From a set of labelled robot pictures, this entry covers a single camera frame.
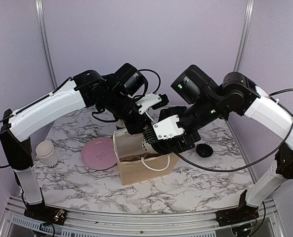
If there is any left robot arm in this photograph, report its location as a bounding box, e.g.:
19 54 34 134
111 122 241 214
0 63 162 220

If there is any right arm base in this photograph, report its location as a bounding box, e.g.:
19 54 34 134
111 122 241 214
215 190 259 227

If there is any pink plate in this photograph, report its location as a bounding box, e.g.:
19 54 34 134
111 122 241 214
81 137 117 170

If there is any stack of white paper cups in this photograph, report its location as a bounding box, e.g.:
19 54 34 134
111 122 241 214
36 141 60 170

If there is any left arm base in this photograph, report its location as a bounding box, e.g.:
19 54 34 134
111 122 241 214
21 192 67 226

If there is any brown paper bag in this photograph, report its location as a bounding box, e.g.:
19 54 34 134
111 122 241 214
113 128 179 186

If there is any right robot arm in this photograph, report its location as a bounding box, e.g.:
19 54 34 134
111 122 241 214
153 65 293 221

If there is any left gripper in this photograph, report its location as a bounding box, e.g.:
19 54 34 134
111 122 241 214
105 90 151 135

